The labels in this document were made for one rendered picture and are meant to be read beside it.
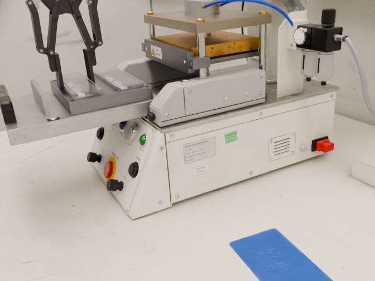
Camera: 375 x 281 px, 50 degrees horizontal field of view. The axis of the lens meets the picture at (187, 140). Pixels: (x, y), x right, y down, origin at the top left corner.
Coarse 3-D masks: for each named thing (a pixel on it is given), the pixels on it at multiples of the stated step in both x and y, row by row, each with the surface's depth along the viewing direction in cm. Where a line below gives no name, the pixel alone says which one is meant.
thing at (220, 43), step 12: (168, 36) 96; (180, 36) 95; (192, 36) 94; (216, 36) 92; (228, 36) 91; (240, 36) 90; (252, 36) 89; (192, 48) 80; (216, 48) 83; (228, 48) 84; (240, 48) 85; (252, 48) 87; (216, 60) 84; (228, 60) 85
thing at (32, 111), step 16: (32, 80) 84; (32, 96) 87; (48, 96) 86; (16, 112) 77; (32, 112) 77; (48, 112) 74; (64, 112) 76; (96, 112) 75; (112, 112) 76; (128, 112) 78; (144, 112) 79; (16, 128) 69; (32, 128) 70; (48, 128) 71; (64, 128) 73; (80, 128) 74; (16, 144) 70
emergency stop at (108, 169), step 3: (108, 162) 91; (111, 162) 91; (105, 165) 92; (108, 165) 91; (111, 165) 90; (105, 168) 92; (108, 168) 91; (111, 168) 90; (105, 171) 92; (108, 171) 90; (111, 171) 90; (105, 174) 92; (108, 174) 90; (111, 174) 90; (105, 177) 92; (108, 177) 91
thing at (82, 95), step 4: (56, 80) 87; (64, 88) 80; (100, 88) 76; (68, 92) 77; (84, 92) 74; (88, 92) 74; (92, 92) 75; (96, 92) 75; (100, 92) 76; (72, 96) 74; (76, 96) 74; (80, 96) 74; (84, 96) 74
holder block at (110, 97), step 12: (96, 84) 84; (144, 84) 81; (60, 96) 80; (96, 96) 75; (108, 96) 76; (120, 96) 77; (132, 96) 78; (144, 96) 79; (72, 108) 73; (84, 108) 74; (96, 108) 75
